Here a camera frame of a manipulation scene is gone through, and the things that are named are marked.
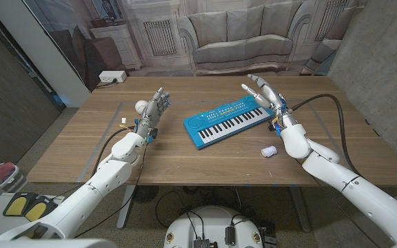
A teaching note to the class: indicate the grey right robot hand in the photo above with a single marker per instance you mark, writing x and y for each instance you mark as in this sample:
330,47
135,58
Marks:
269,94

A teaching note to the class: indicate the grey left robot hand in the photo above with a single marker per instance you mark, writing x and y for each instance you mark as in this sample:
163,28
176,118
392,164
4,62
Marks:
153,111

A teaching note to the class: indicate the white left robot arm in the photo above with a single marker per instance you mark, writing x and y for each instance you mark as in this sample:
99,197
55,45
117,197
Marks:
81,196

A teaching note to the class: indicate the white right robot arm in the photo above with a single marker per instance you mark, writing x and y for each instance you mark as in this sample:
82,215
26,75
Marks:
343,175

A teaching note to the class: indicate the blue toy keyboard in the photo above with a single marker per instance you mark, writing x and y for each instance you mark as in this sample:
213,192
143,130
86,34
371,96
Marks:
227,120

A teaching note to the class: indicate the white bandage roll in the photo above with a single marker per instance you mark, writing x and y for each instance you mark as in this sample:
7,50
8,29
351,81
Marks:
269,151

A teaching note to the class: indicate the white baseball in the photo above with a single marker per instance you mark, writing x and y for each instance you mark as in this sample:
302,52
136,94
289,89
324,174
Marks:
141,106

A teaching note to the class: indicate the white power strip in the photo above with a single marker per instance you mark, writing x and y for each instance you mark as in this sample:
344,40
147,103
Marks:
112,76

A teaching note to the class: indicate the wooden table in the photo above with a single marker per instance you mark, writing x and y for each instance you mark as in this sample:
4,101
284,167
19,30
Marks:
219,137

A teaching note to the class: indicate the printed living room backdrop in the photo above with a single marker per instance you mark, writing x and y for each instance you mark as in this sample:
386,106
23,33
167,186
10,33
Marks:
202,34

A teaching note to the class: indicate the white robot torso base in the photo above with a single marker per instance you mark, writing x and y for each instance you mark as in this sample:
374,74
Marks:
214,229

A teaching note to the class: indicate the yellow foot pedal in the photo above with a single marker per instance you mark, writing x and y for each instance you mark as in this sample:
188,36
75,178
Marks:
16,205
37,209

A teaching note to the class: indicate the clear plastic storage bin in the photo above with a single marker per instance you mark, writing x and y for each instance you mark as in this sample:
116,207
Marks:
2,175

